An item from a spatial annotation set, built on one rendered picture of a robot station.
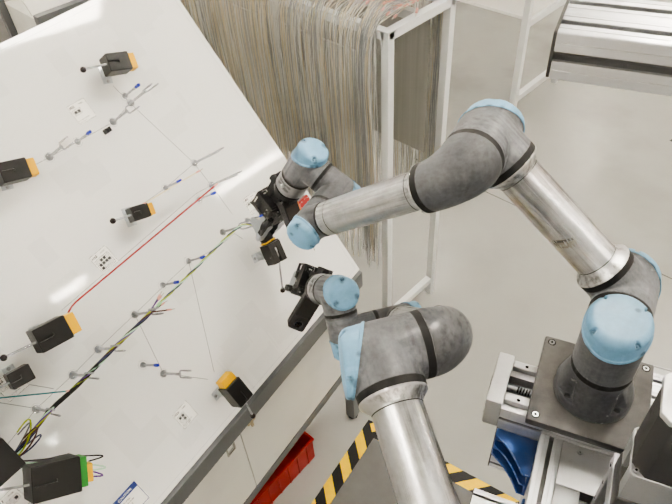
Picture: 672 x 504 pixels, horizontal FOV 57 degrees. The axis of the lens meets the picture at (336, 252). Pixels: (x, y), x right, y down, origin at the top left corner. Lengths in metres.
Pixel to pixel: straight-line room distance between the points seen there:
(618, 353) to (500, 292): 1.94
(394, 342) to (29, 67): 1.04
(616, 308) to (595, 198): 2.55
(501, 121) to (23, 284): 1.03
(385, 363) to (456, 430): 1.68
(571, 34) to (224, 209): 1.24
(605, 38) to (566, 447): 0.99
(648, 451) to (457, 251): 2.37
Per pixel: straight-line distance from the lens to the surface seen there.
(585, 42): 0.61
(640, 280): 1.32
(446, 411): 2.69
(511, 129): 1.19
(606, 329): 1.21
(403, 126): 2.61
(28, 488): 1.38
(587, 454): 1.43
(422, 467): 0.96
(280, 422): 2.02
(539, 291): 3.17
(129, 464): 1.57
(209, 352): 1.64
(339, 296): 1.36
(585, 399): 1.32
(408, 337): 1.00
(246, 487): 2.05
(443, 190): 1.10
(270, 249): 1.65
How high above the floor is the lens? 2.28
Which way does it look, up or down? 44 degrees down
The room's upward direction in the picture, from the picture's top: 4 degrees counter-clockwise
